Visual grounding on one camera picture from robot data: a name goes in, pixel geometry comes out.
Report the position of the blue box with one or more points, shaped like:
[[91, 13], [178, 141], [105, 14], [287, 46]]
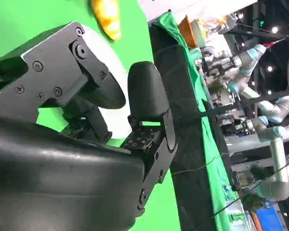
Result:
[[269, 219]]

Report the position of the orange toy bread roll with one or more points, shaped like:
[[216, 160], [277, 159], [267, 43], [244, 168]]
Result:
[[108, 16]]

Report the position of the lilac plate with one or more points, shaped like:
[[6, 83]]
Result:
[[106, 53]]

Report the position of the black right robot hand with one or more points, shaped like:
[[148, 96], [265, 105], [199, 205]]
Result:
[[50, 173]]

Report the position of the green cloth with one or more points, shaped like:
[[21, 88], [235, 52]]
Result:
[[26, 21]]

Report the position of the orange bin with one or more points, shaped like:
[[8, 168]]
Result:
[[187, 31]]

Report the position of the black table edge panel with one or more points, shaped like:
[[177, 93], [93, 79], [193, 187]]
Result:
[[183, 101]]

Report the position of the green potted plant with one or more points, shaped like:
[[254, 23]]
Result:
[[251, 202]]

